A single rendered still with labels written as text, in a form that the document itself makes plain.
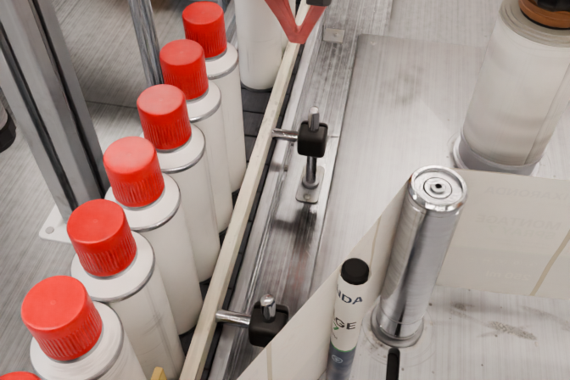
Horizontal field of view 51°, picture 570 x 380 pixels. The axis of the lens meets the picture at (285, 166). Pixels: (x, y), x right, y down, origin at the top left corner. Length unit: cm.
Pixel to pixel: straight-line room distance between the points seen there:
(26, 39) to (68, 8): 51
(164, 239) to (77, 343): 11
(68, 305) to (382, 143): 43
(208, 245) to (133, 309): 14
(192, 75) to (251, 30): 23
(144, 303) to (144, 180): 8
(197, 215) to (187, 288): 6
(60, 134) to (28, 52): 9
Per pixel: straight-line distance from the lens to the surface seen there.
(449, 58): 80
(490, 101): 59
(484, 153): 62
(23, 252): 69
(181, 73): 44
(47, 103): 54
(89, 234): 35
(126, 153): 38
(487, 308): 57
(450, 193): 39
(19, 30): 50
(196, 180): 44
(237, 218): 55
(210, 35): 48
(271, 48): 68
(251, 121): 68
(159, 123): 41
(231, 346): 53
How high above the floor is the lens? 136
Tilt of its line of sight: 48 degrees down
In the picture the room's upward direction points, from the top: straight up
